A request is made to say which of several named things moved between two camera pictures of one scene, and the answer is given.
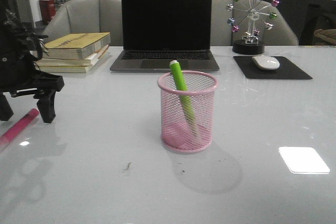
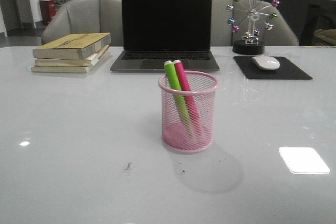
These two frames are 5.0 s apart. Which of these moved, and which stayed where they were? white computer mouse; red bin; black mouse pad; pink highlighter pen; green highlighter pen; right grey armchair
Moved: green highlighter pen; pink highlighter pen
Stayed: red bin; right grey armchair; black mouse pad; white computer mouse
